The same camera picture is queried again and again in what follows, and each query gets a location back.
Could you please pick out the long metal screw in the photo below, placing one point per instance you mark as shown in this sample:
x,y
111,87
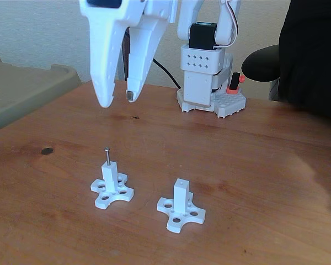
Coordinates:
x,y
108,157

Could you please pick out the grey plastic storage bin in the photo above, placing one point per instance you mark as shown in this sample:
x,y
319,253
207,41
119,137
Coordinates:
x,y
22,88

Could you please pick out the orange and black clamp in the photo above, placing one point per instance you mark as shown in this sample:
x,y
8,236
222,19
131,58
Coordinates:
x,y
234,84

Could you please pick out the black chair armrest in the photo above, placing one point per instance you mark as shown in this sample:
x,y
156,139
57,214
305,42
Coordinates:
x,y
262,63

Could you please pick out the white cross-base post stand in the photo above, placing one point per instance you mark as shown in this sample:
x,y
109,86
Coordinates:
x,y
181,209
111,190

